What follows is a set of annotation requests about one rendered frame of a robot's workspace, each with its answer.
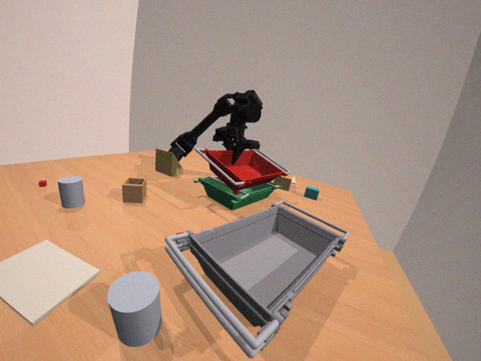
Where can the grey cylinder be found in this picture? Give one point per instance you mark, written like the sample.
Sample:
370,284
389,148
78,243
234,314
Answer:
134,301
71,192

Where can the teal cube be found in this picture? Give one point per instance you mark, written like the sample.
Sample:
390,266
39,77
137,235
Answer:
311,192

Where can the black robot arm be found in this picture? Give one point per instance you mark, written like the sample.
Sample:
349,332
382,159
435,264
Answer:
246,108

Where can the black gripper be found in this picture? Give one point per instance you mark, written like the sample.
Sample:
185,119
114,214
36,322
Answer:
240,144

